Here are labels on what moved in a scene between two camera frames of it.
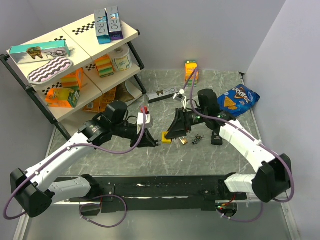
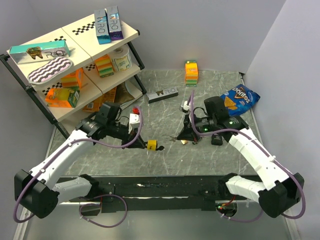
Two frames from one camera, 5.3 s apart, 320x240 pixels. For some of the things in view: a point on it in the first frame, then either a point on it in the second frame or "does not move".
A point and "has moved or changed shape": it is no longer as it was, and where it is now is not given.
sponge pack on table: x=190 y=66 does not move
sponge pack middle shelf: x=104 y=66 does not move
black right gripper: x=178 y=128 → x=187 y=133
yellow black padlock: x=164 y=140 has moved or changed shape
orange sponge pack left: x=73 y=79 does not move
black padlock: x=216 y=139 does not move
